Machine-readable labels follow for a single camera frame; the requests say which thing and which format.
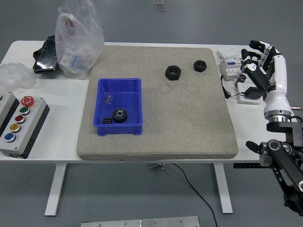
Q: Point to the grey-brown foam mat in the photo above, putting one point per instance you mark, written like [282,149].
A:
[175,132]

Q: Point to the black cylindrical capacitor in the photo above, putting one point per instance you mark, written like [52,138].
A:
[240,80]

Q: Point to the metal floor socket cover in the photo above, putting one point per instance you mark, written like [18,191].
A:
[160,8]
[159,2]

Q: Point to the black desk height controller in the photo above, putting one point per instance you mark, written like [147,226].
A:
[246,165]

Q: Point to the clear plastic bag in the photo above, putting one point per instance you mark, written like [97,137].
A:
[92,35]

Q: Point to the white table leg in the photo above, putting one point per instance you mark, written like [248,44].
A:
[223,189]
[55,186]

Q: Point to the black steel gear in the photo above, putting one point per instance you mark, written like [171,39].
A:
[117,117]

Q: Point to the small black ribbed part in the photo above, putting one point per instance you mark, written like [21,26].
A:
[107,120]

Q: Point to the blue plastic box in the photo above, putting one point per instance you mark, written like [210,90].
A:
[127,99]

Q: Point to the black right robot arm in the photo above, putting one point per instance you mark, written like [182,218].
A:
[284,160]

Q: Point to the crumpled clear bubble wrap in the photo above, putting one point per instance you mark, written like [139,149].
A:
[14,75]

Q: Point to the metal under-table bracket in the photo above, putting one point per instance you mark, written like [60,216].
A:
[156,166]

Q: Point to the large black hex nut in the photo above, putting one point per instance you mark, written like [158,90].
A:
[170,75]

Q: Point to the grey five-button control box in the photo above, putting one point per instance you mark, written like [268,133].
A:
[30,132]

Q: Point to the white power socket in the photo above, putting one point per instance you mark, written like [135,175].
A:
[241,89]

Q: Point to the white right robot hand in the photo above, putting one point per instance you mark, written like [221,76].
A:
[279,78]

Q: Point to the white and blue carton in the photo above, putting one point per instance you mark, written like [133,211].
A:
[69,59]

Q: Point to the white paper carton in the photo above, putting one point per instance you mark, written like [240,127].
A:
[228,53]

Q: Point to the silver metal plate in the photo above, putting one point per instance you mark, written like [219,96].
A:
[142,222]

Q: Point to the white circuit breaker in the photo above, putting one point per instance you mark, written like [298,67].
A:
[227,71]

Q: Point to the small black hex nut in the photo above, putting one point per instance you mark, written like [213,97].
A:
[197,67]

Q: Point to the black power adapter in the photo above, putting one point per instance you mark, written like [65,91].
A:
[253,93]

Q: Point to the small metal scrap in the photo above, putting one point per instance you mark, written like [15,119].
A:
[108,99]

